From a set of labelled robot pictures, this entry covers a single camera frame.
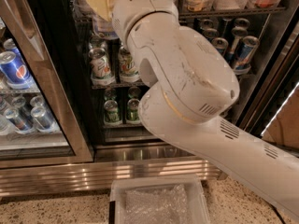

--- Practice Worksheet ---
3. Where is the red bull can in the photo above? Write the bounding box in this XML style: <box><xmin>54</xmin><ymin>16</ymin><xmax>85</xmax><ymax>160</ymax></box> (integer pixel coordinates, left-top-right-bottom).
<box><xmin>211</xmin><ymin>37</ymin><xmax>228</xmax><ymax>56</ymax></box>
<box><xmin>232</xmin><ymin>35</ymin><xmax>260</xmax><ymax>70</ymax></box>

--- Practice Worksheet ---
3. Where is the green soda can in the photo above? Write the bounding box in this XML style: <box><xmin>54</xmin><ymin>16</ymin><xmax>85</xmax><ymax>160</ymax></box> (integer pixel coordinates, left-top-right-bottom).
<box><xmin>104</xmin><ymin>100</ymin><xmax>121</xmax><ymax>123</ymax></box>
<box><xmin>127</xmin><ymin>98</ymin><xmax>140</xmax><ymax>122</ymax></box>

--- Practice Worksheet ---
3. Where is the right front red bull can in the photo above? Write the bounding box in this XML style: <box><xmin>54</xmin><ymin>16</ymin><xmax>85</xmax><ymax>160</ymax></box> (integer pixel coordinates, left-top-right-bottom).
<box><xmin>232</xmin><ymin>35</ymin><xmax>260</xmax><ymax>70</ymax></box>

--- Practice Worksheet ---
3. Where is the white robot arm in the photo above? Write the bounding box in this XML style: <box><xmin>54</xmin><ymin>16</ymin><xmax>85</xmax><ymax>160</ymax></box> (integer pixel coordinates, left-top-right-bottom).
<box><xmin>86</xmin><ymin>0</ymin><xmax>299</xmax><ymax>219</ymax></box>

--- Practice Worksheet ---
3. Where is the clear plastic bin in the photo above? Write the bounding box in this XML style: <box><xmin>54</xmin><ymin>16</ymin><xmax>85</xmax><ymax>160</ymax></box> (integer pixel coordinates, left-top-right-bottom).
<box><xmin>108</xmin><ymin>175</ymin><xmax>211</xmax><ymax>224</ymax></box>

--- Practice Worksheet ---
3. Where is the silver can behind glass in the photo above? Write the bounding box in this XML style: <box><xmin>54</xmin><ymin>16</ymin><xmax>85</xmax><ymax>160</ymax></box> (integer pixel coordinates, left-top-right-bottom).
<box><xmin>31</xmin><ymin>106</ymin><xmax>55</xmax><ymax>130</ymax></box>
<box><xmin>4</xmin><ymin>107</ymin><xmax>33</xmax><ymax>132</ymax></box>

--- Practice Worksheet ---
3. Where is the bubble wrap sheet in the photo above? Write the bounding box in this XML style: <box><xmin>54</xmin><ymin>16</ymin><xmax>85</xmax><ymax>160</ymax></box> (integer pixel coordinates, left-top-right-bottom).
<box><xmin>124</xmin><ymin>184</ymin><xmax>190</xmax><ymax>224</ymax></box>

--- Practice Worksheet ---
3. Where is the stainless steel fridge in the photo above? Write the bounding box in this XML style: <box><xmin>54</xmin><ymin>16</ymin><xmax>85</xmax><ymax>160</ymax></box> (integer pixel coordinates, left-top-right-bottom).
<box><xmin>0</xmin><ymin>0</ymin><xmax>299</xmax><ymax>198</ymax></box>

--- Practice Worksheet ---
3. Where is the large pepsi can behind glass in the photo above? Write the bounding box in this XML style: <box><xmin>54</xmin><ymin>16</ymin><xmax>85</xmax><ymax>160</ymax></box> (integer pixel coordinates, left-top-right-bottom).
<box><xmin>0</xmin><ymin>51</ymin><xmax>31</xmax><ymax>84</ymax></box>

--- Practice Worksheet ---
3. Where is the front middle 7up can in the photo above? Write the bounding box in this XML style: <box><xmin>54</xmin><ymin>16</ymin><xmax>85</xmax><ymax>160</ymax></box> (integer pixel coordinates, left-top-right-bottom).
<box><xmin>118</xmin><ymin>46</ymin><xmax>138</xmax><ymax>77</ymax></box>

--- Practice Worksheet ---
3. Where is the left green soda can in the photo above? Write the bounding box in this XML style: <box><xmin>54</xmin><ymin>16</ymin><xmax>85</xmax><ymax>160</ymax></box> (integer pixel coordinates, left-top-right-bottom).
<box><xmin>104</xmin><ymin>100</ymin><xmax>121</xmax><ymax>123</ymax></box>

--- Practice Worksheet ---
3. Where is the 7up can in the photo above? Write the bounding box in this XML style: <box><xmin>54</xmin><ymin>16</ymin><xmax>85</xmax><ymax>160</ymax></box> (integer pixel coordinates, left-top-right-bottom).
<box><xmin>89</xmin><ymin>48</ymin><xmax>112</xmax><ymax>79</ymax></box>
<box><xmin>118</xmin><ymin>46</ymin><xmax>138</xmax><ymax>77</ymax></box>

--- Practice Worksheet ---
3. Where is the front left 7up can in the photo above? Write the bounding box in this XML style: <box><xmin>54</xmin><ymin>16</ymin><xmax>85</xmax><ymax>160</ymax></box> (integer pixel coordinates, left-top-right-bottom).
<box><xmin>89</xmin><ymin>48</ymin><xmax>112</xmax><ymax>79</ymax></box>

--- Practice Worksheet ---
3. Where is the stainless glass fridge door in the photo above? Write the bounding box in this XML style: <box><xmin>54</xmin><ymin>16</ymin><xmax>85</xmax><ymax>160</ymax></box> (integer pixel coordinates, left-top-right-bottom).
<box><xmin>0</xmin><ymin>0</ymin><xmax>93</xmax><ymax>169</ymax></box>

